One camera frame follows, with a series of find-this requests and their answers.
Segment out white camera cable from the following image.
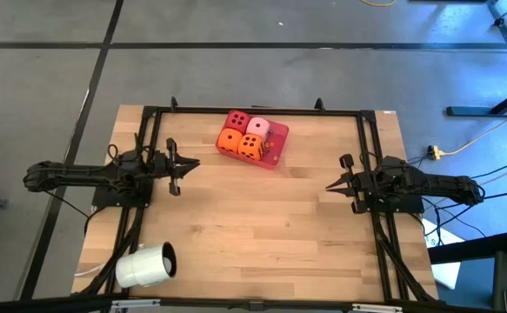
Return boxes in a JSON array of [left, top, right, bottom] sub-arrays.
[[73, 263, 106, 278]]

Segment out black power cable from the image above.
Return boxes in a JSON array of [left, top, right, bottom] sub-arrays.
[[474, 159, 507, 179], [424, 189, 507, 234]]

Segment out black support beam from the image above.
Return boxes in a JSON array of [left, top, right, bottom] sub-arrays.
[[0, 293, 507, 313]]

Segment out orange foam die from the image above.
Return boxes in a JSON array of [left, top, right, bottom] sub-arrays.
[[216, 128, 243, 155], [237, 133, 265, 162]]

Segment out black metal bar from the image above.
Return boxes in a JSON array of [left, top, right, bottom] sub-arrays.
[[426, 230, 507, 265]]

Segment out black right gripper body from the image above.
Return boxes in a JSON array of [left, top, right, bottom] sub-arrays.
[[338, 153, 387, 215]]

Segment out black metal table frame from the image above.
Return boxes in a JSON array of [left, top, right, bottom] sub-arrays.
[[72, 96, 440, 305]]

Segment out silver metal bracket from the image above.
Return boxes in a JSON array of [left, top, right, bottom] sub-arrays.
[[110, 298, 162, 310], [350, 303, 404, 313]]

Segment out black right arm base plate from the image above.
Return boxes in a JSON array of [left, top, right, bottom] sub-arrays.
[[363, 180, 426, 215]]

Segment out red foam die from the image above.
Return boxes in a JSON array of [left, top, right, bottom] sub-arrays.
[[223, 110, 251, 135]]

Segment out black table stand legs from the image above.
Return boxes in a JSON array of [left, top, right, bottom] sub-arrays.
[[446, 0, 507, 117]]

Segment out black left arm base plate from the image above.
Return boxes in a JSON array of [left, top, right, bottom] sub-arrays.
[[90, 177, 155, 210]]

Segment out orange extension cable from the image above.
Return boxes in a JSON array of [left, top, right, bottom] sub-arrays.
[[442, 105, 507, 157]]

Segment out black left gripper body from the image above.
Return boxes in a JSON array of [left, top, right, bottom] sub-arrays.
[[146, 137, 183, 196]]

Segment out white paper sheet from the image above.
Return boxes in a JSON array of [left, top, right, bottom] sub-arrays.
[[422, 218, 462, 291]]

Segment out yellow power plug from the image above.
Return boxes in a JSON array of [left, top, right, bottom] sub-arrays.
[[426, 145, 446, 161]]

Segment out pink translucent plastic bin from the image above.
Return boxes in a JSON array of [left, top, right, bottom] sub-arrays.
[[215, 110, 290, 170]]

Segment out white cylindrical camera housing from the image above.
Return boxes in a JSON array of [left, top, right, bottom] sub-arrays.
[[115, 241, 178, 290]]

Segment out pink foam die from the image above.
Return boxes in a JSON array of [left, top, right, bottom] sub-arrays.
[[246, 117, 271, 141]]

